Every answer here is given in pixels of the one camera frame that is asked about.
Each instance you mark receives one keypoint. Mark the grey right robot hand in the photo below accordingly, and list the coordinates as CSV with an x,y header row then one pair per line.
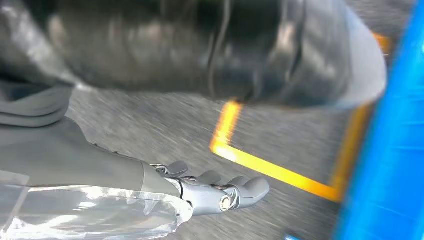
x,y
66,155

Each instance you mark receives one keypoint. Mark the blue metal shelf rack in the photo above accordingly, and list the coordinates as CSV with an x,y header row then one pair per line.
x,y
391,149

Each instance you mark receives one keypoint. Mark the yellow floor tape square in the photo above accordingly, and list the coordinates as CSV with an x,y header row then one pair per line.
x,y
265,167

